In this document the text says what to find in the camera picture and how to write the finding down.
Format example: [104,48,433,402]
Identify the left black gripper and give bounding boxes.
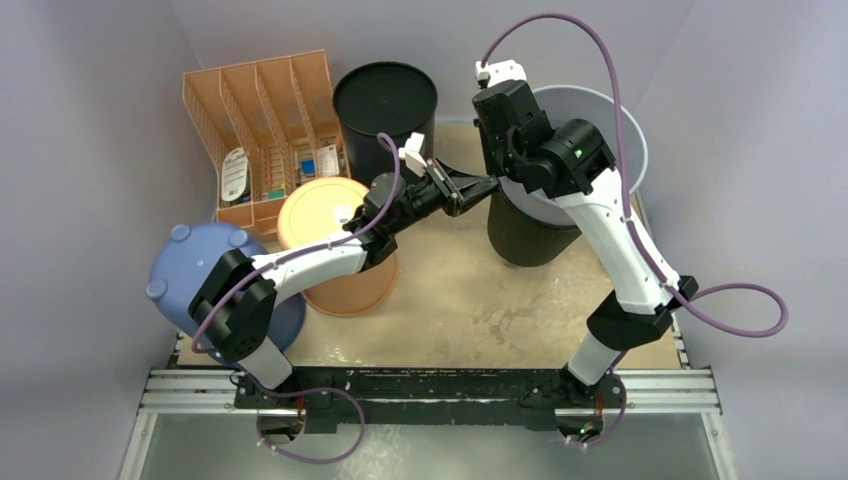
[390,164,497,239]

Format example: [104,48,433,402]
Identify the grey plastic bucket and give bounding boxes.
[496,85,649,229]

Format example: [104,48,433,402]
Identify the black ribbed bin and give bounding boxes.
[486,192,580,267]

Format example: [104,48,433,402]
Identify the dark navy cylindrical bin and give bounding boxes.
[333,61,438,186]

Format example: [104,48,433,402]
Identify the orange plastic bucket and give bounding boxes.
[277,177,399,316]

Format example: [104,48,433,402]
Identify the large blue plastic bucket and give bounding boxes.
[146,222,307,351]

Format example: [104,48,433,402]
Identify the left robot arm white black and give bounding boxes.
[188,160,500,409]

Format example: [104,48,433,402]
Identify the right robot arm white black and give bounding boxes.
[472,80,698,407]

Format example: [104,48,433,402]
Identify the small boxes in organizer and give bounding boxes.
[259,140,350,200]

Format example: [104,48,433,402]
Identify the orange plastic file organizer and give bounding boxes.
[182,50,344,244]

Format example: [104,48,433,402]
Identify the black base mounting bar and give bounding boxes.
[234,366,626,434]

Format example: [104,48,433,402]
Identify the white oval package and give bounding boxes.
[220,147,251,204]

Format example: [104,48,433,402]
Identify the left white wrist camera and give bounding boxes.
[398,132,426,178]

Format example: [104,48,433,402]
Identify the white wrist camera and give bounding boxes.
[474,60,527,89]
[398,132,426,178]

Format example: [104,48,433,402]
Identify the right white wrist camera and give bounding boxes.
[474,60,527,89]

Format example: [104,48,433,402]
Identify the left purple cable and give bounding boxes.
[190,132,404,464]

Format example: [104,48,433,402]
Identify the aluminium frame rail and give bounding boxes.
[139,369,722,415]

